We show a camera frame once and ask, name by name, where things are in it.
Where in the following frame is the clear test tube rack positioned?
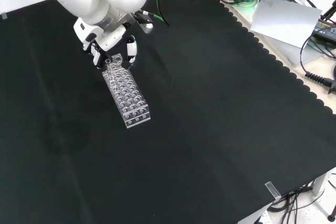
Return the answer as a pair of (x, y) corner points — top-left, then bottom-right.
(101, 54), (151, 129)

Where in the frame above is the black tripod foot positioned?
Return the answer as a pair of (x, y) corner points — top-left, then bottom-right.
(325, 182), (336, 221)

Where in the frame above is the pale board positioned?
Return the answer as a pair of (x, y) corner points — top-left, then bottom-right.
(249, 0), (323, 49)

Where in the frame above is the black power adapter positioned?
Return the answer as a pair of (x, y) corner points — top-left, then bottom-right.
(311, 16), (336, 46)

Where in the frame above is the black tripod leg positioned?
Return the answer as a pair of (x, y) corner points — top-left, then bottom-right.
(321, 0), (336, 20)

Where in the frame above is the black bench cloth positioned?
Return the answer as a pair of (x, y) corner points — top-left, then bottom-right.
(0, 0), (336, 224)

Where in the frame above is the white table leg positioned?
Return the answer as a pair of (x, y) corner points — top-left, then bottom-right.
(313, 173), (328, 196)

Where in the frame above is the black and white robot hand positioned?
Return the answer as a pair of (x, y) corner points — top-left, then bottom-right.
(73, 17), (138, 70)

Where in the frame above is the clear glass test tube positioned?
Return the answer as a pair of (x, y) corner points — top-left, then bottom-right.
(105, 59), (114, 82)

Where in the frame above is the black ribbed cable connector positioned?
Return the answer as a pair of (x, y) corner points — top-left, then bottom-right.
(304, 72), (336, 94)

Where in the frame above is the black cable bundle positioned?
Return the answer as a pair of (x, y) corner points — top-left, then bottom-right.
(267, 185), (316, 224)

